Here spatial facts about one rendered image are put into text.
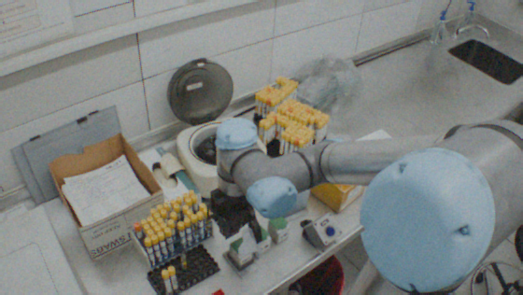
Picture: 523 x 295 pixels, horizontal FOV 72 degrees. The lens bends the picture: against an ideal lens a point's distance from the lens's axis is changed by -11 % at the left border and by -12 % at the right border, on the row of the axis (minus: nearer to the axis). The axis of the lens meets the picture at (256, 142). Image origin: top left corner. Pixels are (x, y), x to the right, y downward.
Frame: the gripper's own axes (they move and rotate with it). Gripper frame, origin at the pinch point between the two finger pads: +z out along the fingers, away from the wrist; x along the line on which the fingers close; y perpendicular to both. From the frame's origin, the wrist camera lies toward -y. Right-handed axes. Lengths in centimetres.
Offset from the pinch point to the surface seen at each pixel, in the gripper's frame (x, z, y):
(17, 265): -8, -18, 47
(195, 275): -2.4, 9.6, 12.4
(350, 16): -54, -14, -100
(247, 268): 3.2, 10.5, 0.0
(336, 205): 3.3, 9.0, -33.1
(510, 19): -24, 1, -241
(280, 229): 1.0, 6.0, -12.6
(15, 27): -56, -42, 28
